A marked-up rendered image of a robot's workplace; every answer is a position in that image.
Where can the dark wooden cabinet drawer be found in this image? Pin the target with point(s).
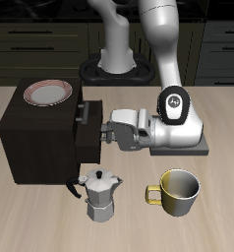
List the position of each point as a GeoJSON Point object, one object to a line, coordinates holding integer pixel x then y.
{"type": "Point", "coordinates": [88, 144]}

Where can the dark kitchen cupboards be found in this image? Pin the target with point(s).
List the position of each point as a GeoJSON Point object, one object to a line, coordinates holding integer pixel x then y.
{"type": "Point", "coordinates": [40, 49]}

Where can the flat dark grey stove plate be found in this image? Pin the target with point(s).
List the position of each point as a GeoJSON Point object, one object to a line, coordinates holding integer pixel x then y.
{"type": "Point", "coordinates": [178, 151]}

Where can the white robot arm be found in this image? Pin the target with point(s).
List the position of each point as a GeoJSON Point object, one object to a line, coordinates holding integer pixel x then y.
{"type": "Point", "coordinates": [168, 59]}

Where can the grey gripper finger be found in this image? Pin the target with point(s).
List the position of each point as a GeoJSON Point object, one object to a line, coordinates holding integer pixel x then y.
{"type": "Point", "coordinates": [106, 138]}
{"type": "Point", "coordinates": [105, 127]}

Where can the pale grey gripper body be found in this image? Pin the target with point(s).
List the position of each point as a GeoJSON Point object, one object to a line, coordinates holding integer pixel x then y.
{"type": "Point", "coordinates": [125, 129]}

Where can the grey kitchen cupboard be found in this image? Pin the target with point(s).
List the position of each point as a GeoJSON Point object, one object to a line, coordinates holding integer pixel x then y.
{"type": "Point", "coordinates": [220, 52]}

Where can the white plate with red rim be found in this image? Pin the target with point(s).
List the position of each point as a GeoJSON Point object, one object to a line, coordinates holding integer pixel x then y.
{"type": "Point", "coordinates": [48, 93]}

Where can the silver moka pot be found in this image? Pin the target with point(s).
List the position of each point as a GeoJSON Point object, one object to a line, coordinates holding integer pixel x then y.
{"type": "Point", "coordinates": [99, 197]}

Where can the dark wooden cabinet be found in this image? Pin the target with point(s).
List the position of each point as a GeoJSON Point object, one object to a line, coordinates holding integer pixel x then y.
{"type": "Point", "coordinates": [40, 141]}

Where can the yellow and white mug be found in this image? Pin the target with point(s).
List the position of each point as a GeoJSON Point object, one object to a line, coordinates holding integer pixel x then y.
{"type": "Point", "coordinates": [178, 203]}

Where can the flat black base plate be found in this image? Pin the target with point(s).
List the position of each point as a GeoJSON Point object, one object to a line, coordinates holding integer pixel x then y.
{"type": "Point", "coordinates": [89, 73]}

